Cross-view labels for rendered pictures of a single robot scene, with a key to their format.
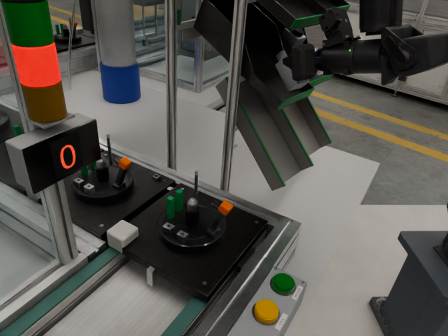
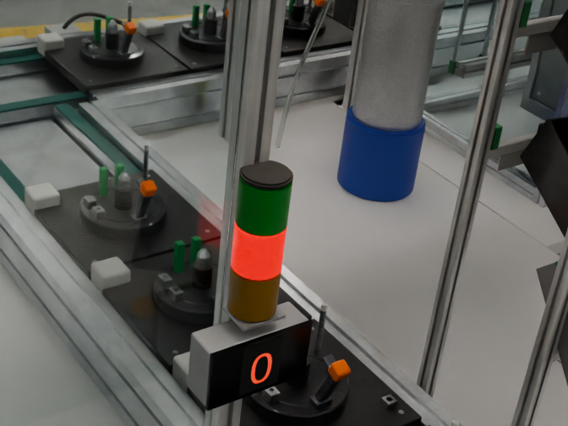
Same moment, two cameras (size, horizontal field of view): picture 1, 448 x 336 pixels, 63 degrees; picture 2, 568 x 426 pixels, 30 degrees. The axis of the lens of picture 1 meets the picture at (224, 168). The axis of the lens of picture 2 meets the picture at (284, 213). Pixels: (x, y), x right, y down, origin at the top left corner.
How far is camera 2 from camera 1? 0.52 m
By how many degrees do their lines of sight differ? 19
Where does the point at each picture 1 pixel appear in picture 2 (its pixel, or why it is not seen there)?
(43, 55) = (270, 246)
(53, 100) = (264, 297)
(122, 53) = (395, 104)
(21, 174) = (199, 379)
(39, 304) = not seen: outside the picture
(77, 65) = (303, 87)
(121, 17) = (411, 38)
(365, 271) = not seen: outside the picture
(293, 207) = not seen: outside the picture
